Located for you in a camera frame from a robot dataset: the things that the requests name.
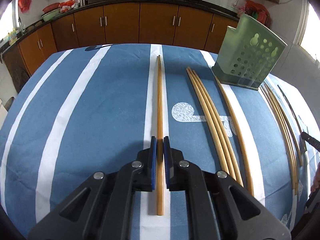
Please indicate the lower wooden kitchen cabinets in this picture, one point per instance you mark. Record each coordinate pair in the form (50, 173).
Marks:
(130, 22)

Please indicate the red plastic bag on counter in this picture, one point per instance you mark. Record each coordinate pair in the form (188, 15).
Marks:
(257, 11)

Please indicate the wooden chopstick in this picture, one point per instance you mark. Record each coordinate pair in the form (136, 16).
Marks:
(286, 138)
(240, 139)
(232, 163)
(160, 161)
(213, 124)
(213, 131)
(287, 123)

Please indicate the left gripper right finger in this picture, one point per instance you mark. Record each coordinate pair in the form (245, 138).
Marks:
(173, 175)

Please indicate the green basin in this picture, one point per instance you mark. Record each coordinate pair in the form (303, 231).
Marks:
(49, 15)

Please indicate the blue white striped tablecloth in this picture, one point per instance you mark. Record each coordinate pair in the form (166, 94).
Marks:
(92, 109)

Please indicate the red plastic bag on wall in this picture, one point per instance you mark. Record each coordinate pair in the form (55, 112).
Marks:
(24, 5)

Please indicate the green perforated utensil holder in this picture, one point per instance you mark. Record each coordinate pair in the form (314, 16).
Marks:
(248, 54)

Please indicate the yellow detergent bottle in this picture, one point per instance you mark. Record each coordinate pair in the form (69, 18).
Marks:
(13, 36)

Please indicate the red basin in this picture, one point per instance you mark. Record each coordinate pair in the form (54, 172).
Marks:
(51, 7)

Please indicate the dark chopstick far right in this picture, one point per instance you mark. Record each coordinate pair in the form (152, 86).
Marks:
(295, 117)

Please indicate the right hand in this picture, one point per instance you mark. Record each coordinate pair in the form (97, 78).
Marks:
(316, 180)

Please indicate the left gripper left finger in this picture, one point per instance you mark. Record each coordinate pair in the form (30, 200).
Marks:
(145, 180)

